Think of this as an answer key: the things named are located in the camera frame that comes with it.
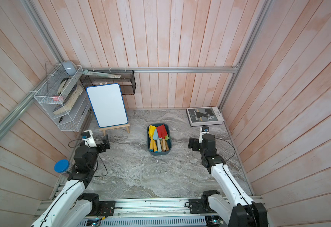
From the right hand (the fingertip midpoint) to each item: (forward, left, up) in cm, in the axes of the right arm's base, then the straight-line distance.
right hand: (197, 137), depth 85 cm
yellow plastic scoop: (+11, +30, -8) cm, 33 cm away
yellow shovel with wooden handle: (-2, +19, -8) cm, 21 cm away
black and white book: (+27, -8, -11) cm, 30 cm away
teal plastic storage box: (+12, +18, -8) cm, 23 cm away
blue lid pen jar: (-22, +71, +7) cm, 75 cm away
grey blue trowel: (+7, +27, -10) cm, 30 cm away
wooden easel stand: (+14, +48, -6) cm, 50 cm away
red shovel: (+8, +22, -9) cm, 25 cm away
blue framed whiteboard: (+19, +58, +12) cm, 62 cm away
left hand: (-4, +57, +5) cm, 58 cm away
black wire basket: (+28, +44, +22) cm, 57 cm away
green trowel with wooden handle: (+6, +19, -10) cm, 23 cm away
